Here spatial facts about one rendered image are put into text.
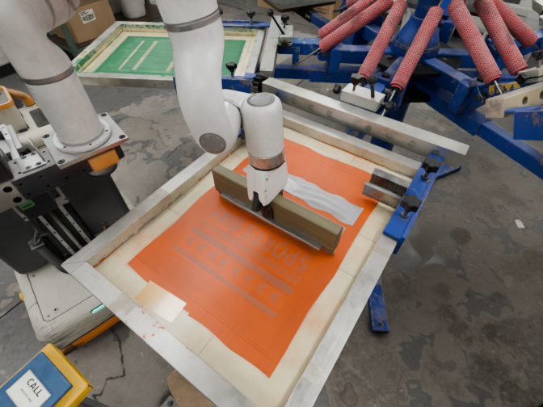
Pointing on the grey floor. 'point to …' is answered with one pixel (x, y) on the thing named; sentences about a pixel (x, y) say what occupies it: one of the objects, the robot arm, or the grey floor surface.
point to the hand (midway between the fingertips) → (271, 207)
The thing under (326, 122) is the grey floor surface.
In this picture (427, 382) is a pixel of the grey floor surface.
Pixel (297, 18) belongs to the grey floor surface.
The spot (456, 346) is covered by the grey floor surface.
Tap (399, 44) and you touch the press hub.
